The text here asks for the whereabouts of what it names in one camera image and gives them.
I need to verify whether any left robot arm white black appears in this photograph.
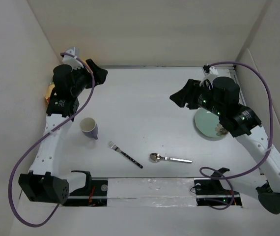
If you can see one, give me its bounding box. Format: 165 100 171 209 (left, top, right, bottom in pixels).
18 59 108 204

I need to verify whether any yellow vehicle print cloth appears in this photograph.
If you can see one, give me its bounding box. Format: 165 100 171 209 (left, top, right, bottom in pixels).
45 81 55 104

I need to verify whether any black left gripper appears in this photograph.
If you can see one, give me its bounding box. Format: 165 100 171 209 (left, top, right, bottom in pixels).
70 59 106 96

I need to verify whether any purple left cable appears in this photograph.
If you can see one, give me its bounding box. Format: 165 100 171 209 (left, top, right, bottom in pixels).
8 52 96 227

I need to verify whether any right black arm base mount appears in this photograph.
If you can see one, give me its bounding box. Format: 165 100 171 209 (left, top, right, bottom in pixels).
190 177 242 210

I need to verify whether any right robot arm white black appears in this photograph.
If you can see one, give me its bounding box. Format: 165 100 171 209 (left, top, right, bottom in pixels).
169 76 280 214

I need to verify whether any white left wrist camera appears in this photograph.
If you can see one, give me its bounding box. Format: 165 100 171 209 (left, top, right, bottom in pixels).
61 47 84 69

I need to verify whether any purple ceramic mug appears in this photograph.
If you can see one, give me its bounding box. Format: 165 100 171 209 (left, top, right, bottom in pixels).
80 118 98 140

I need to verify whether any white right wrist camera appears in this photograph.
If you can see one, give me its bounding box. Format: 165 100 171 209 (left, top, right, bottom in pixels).
199 64 219 89

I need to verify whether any metal fork patterned handle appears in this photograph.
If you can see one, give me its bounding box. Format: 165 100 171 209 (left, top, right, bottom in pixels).
108 141 143 169

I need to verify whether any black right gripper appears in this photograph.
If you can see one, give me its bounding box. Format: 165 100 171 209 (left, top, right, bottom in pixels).
168 78 224 117

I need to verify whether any light green floral plate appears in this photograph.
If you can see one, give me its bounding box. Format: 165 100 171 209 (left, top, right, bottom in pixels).
194 108 229 139

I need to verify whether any metal spoon patterned handle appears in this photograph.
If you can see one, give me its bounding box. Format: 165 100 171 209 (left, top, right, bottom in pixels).
149 153 192 164

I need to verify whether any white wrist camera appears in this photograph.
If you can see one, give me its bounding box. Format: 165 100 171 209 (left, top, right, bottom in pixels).
199 64 219 89
61 47 84 69

